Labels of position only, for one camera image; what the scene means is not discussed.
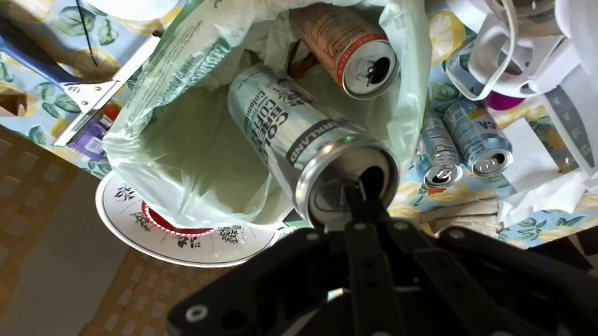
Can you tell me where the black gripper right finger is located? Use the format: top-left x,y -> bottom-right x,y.
375,216 -> 598,336

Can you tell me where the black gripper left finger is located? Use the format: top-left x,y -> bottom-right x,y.
165,178 -> 399,336

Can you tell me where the silver drink can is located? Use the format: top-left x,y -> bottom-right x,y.
225,63 -> 401,229

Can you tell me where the pale green bin liner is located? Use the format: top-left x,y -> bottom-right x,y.
100,0 -> 433,229

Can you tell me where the red and white plate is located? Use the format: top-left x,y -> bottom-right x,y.
93,169 -> 294,270

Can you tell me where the white coffee maker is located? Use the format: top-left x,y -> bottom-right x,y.
539,0 -> 598,182

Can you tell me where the thin black stick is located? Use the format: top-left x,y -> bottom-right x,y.
72,0 -> 102,68

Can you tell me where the lemon print tablecloth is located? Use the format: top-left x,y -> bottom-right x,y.
0,0 -> 598,251

